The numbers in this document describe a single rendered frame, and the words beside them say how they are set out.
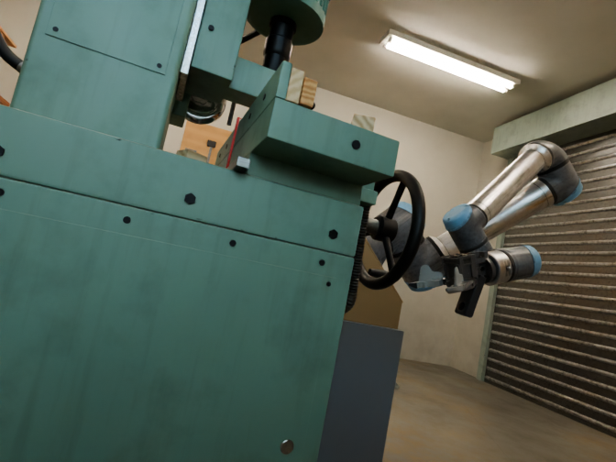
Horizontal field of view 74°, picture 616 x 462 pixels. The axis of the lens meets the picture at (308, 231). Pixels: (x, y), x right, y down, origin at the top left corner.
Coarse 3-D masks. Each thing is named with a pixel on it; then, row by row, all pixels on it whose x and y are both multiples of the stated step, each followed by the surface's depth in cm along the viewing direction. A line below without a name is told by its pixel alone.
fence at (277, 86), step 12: (276, 72) 60; (288, 72) 57; (276, 84) 58; (288, 84) 58; (264, 96) 64; (276, 96) 57; (252, 108) 73; (264, 108) 62; (240, 120) 84; (252, 120) 70; (240, 132) 80; (228, 144) 94
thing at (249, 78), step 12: (240, 60) 82; (240, 72) 82; (252, 72) 83; (264, 72) 84; (240, 84) 82; (252, 84) 82; (264, 84) 83; (228, 96) 85; (240, 96) 84; (252, 96) 83
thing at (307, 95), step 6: (306, 78) 58; (306, 84) 58; (312, 84) 58; (306, 90) 58; (312, 90) 58; (300, 96) 58; (306, 96) 58; (312, 96) 58; (300, 102) 57; (306, 102) 58; (312, 102) 58
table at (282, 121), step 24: (264, 120) 60; (288, 120) 57; (312, 120) 59; (336, 120) 60; (240, 144) 77; (264, 144) 60; (288, 144) 57; (312, 144) 58; (336, 144) 60; (360, 144) 61; (384, 144) 63; (312, 168) 67; (336, 168) 64; (360, 168) 62; (384, 168) 63
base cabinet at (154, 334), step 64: (0, 192) 51; (64, 192) 54; (0, 256) 51; (64, 256) 53; (128, 256) 56; (192, 256) 59; (256, 256) 63; (320, 256) 66; (0, 320) 50; (64, 320) 53; (128, 320) 56; (192, 320) 59; (256, 320) 62; (320, 320) 66; (0, 384) 50; (64, 384) 53; (128, 384) 55; (192, 384) 58; (256, 384) 62; (320, 384) 66; (0, 448) 50; (64, 448) 52; (128, 448) 55; (192, 448) 58; (256, 448) 61
